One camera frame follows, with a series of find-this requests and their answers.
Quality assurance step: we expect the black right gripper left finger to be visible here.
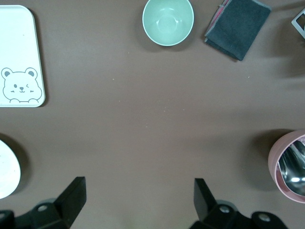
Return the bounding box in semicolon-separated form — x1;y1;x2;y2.
15;176;87;229

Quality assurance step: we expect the white wire cup rack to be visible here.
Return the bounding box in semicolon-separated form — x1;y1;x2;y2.
291;6;305;39

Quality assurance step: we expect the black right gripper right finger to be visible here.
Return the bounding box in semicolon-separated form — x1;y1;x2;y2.
189;178;253;229

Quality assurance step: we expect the white round plate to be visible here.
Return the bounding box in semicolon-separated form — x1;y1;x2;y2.
0;139;21;200

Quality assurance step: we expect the shiny metal spoon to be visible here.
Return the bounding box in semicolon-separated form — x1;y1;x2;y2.
277;140;305;195

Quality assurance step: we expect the dark grey folded cloth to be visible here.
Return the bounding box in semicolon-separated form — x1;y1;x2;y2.
204;0;272;62

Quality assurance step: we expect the pink bowl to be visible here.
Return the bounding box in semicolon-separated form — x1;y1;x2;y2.
268;129;305;204

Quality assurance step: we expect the cream tray with bear print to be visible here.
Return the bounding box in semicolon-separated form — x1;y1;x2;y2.
0;5;46;108

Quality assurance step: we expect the pale green bowl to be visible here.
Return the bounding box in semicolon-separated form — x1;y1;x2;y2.
142;0;195;47

